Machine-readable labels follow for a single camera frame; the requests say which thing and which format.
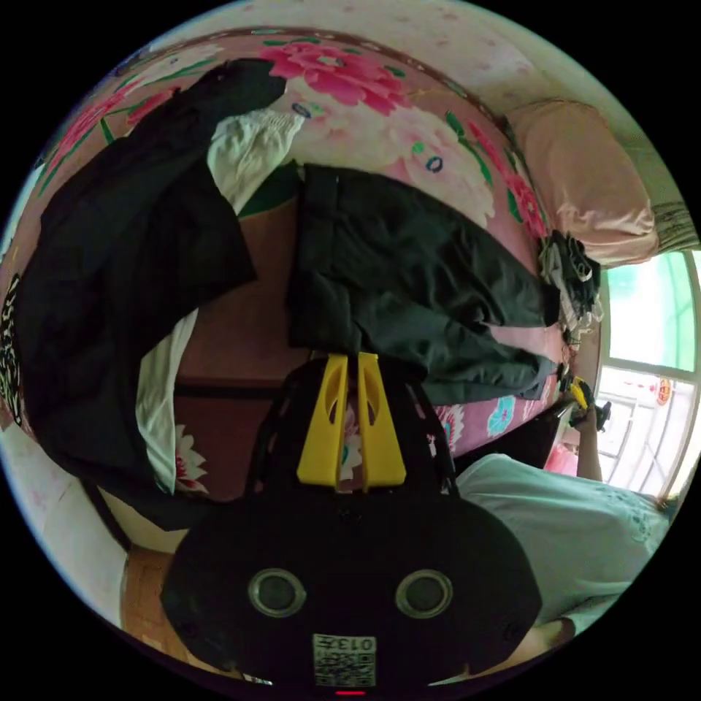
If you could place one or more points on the black pants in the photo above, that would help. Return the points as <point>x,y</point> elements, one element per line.
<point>405,257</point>

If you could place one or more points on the person's right hand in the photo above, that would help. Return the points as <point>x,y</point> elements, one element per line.
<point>585,424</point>

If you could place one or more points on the person's right forearm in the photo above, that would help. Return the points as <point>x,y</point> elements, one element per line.
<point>590,460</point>

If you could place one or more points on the pile of clothes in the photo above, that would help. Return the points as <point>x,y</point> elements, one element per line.
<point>126,274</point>

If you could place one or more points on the small heap of clothes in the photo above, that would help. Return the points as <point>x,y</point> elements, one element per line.
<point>572,279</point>

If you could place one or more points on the bed with floral sheet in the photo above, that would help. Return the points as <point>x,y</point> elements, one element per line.
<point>383,115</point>

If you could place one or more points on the black white patterned cloth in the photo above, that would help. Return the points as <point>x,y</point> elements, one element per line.
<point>10,356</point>

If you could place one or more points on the person's body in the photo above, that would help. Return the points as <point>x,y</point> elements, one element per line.
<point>564,531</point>

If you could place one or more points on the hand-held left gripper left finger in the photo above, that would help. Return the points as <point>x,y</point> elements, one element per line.
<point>316,438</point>

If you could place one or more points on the pink pillow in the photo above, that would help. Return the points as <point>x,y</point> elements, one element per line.
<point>586,181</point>

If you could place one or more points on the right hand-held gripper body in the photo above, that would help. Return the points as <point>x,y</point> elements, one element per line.
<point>594,408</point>

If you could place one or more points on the window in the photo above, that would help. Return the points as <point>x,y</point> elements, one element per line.
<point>646,323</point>

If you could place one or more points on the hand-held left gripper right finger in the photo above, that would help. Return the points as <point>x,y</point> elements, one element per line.
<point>386,443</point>

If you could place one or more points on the person's left forearm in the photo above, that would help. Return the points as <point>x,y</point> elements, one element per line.
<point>547,638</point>

